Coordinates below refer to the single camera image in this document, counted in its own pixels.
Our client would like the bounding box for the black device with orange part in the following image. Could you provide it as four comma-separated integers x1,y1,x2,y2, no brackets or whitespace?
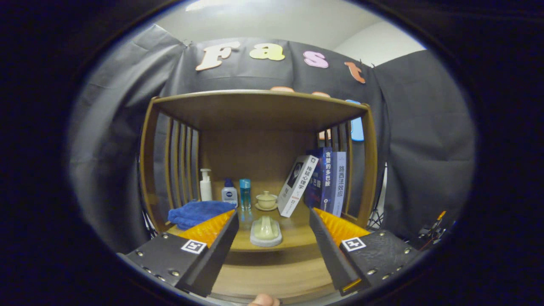
419,210,447,249

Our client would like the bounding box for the black backdrop cloth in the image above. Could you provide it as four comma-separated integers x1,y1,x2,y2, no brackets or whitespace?
68,23,476,255

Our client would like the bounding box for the black tripod stand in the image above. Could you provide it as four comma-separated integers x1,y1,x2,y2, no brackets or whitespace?
368,164,387,232

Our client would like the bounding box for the white book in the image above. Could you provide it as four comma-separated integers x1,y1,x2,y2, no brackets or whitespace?
277,155,319,218

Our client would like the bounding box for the dark blue book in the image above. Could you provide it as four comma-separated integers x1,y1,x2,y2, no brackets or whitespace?
303,147,333,212

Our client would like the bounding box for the wooden cabinet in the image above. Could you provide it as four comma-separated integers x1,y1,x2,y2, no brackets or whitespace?
139,89,379,238

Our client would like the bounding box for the clear blue bottle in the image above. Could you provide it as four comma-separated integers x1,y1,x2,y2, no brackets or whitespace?
239,178,251,210

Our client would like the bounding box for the blue folded towel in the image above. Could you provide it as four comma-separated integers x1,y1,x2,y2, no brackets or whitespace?
168,201,236,230

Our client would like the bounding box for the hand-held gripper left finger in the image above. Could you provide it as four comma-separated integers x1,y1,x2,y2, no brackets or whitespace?
123,209,240,297

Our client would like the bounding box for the pale green scrubbing brush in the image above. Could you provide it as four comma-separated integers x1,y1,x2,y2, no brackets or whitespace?
250,215,283,247

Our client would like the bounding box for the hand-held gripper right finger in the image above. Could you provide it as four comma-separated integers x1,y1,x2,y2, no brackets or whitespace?
309,207,422,297

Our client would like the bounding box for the wooden countertop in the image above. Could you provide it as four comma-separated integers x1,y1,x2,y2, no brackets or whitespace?
168,202,362,252

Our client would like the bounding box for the pale blue book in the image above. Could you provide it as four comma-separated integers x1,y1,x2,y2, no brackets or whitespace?
331,151,347,217

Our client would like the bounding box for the beige lidded teacup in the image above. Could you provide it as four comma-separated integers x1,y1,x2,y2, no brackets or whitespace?
255,191,278,211

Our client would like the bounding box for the white pump bottle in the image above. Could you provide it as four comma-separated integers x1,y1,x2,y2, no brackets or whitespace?
200,168,213,201

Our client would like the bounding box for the white bottle with blue cap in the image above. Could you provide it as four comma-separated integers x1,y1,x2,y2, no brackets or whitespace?
221,178,238,207

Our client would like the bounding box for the wooden drawer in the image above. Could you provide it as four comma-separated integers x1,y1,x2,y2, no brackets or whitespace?
210,244,340,304

